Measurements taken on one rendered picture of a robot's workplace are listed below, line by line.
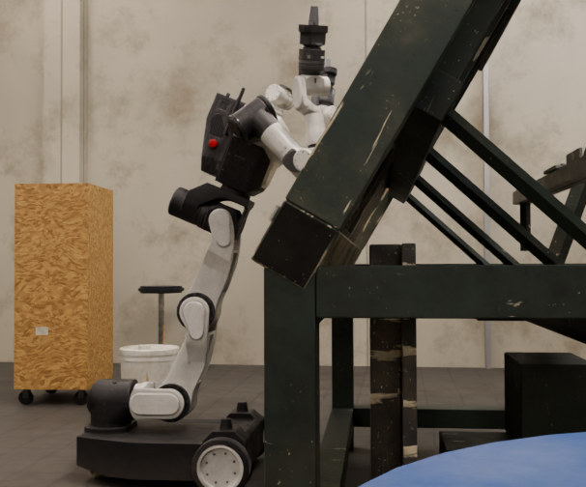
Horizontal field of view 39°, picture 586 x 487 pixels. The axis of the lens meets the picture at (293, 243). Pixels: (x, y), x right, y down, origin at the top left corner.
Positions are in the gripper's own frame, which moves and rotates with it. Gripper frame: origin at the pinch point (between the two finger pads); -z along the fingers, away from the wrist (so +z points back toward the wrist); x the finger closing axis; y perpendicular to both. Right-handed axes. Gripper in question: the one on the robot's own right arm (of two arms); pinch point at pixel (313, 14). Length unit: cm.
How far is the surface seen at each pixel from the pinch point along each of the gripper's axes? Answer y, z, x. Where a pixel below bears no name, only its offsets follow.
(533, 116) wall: -81, 59, 378
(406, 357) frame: 104, 62, -100
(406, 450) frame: 107, 78, -103
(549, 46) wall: -82, 7, 394
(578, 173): 111, 32, -46
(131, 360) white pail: -121, 167, 24
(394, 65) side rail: 97, 10, -101
